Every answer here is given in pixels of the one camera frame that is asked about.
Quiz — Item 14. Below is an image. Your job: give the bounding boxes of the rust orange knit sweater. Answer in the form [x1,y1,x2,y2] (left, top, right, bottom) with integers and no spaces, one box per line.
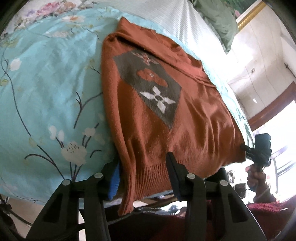
[101,18,245,215]

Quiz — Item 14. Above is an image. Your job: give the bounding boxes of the dark red sleeve forearm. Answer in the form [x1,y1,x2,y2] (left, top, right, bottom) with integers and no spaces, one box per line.
[247,196,295,240]

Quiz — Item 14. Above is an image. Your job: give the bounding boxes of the person's right hand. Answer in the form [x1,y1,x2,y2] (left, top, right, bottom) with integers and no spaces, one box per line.
[247,164,276,203]

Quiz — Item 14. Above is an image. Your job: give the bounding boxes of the light blue floral bedsheet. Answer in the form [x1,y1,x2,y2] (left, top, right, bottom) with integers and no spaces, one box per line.
[1,4,253,204]

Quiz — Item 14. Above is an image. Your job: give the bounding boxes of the green pillow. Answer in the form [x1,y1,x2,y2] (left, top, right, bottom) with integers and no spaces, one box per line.
[191,0,238,54]

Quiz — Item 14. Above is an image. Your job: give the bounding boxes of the gold framed picture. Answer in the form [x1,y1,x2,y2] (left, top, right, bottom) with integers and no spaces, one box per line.
[222,0,266,31]

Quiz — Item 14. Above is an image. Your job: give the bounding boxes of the white striped blanket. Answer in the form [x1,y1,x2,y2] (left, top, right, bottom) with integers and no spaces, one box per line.
[92,0,232,77]

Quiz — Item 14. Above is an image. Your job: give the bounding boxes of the brown wooden door frame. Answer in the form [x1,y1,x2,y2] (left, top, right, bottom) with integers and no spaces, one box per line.
[248,82,296,131]

